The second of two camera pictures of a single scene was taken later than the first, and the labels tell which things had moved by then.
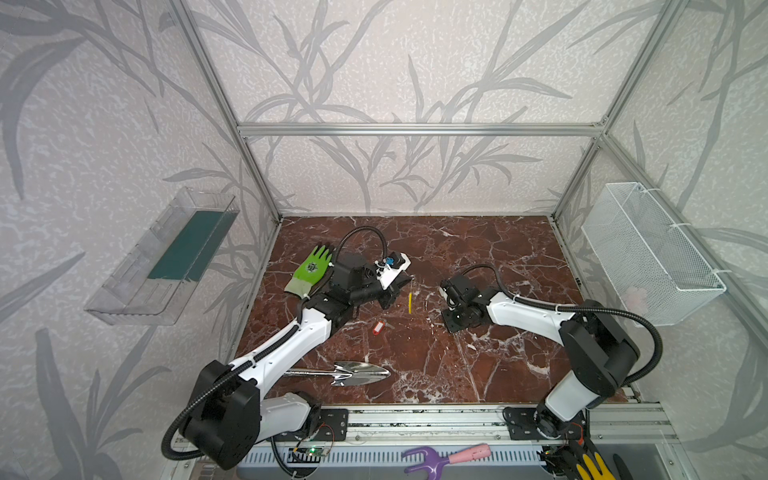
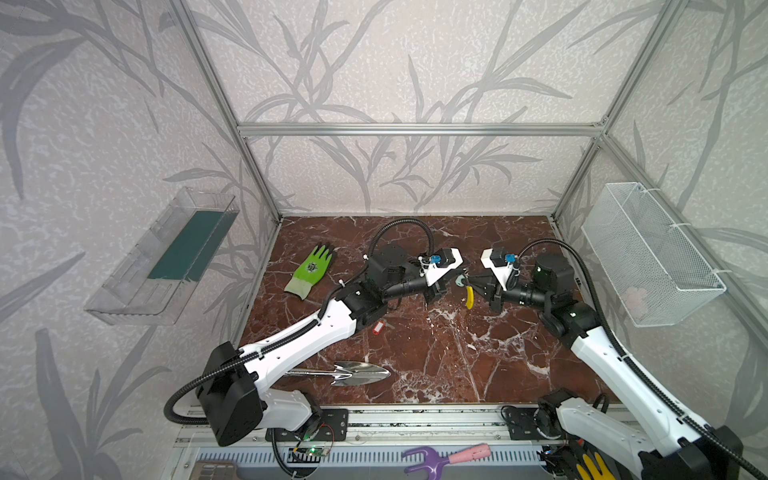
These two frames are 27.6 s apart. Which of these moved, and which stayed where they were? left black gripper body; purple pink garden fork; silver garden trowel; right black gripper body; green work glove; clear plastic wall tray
Moved: left black gripper body; right black gripper body
Stayed: green work glove; purple pink garden fork; silver garden trowel; clear plastic wall tray
